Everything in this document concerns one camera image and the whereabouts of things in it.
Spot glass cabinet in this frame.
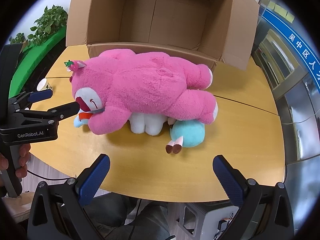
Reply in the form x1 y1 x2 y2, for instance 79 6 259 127
251 20 320 165

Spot pink bear plush toy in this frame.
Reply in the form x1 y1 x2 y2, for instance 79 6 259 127
64 49 219 136

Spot black cable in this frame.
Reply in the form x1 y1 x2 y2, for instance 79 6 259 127
26 169 75 180

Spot blue wall sign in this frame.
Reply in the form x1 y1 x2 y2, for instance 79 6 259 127
261 7 320 85

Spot blue plush toy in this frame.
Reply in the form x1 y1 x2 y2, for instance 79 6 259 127
73 111 94 128

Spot green leafy plant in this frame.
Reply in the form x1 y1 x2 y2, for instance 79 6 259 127
9 5 68 47

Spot pink pig plush toy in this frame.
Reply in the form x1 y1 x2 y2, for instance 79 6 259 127
165 119 207 155

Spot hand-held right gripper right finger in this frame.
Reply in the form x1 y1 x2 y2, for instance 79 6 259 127
212 155 294 240

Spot large cardboard box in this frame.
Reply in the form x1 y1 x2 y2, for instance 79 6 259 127
65 0 260 73

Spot grey crate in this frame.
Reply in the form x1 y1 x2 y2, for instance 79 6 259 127
179 200 240 240

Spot wooden desktop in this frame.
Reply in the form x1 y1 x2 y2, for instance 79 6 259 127
26 45 287 202

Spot person's leg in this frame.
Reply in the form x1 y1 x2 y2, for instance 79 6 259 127
85 195 173 240

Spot white plush toy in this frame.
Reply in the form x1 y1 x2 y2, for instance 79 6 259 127
128 112 168 136

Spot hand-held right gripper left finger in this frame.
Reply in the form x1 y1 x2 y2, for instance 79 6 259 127
27 154 110 240

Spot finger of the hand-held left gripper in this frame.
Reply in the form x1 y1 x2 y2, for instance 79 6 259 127
9 89 53 110
15 102 80 125

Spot white paper cup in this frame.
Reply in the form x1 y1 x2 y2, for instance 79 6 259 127
37 78 53 92

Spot person's left hand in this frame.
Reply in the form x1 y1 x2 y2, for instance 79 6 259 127
0 142 32 188

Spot green board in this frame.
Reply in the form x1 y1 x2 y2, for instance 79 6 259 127
9 26 67 100

